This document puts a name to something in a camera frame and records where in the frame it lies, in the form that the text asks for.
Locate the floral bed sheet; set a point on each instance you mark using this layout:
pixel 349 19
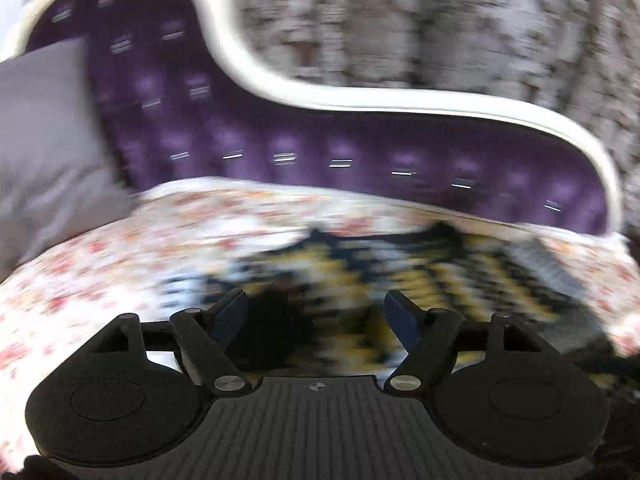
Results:
pixel 100 260

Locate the purple tufted headboard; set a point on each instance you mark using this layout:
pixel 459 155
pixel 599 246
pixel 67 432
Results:
pixel 300 130

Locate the mottled grey brown curtain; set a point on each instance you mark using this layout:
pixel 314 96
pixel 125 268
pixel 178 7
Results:
pixel 450 25

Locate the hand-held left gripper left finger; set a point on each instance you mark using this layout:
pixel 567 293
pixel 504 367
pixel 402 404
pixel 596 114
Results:
pixel 231 312

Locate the grey pillow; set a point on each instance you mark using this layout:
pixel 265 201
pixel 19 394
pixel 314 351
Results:
pixel 45 150

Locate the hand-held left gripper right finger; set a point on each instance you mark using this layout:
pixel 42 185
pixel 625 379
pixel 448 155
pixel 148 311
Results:
pixel 400 312

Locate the yellow black white knitted sweater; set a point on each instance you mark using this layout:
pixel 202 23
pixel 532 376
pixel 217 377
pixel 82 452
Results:
pixel 450 270

